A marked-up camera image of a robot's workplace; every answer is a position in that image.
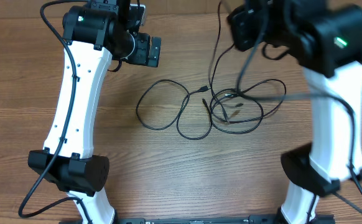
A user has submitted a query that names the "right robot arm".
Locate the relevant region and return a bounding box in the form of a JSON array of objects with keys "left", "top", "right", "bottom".
[{"left": 227, "top": 1, "right": 362, "bottom": 223}]

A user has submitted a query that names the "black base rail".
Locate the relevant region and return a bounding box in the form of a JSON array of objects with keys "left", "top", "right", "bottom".
[{"left": 59, "top": 213, "right": 336, "bottom": 224}]

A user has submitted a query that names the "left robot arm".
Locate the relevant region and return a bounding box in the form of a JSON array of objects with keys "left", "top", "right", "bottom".
[{"left": 28, "top": 1, "right": 161, "bottom": 223}]

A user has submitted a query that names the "thin black usb cable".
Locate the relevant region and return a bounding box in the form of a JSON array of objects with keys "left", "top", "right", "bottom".
[{"left": 207, "top": 0, "right": 287, "bottom": 135}]

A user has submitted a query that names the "thick black usb cable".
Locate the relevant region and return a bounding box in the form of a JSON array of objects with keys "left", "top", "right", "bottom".
[{"left": 135, "top": 79, "right": 213, "bottom": 141}]

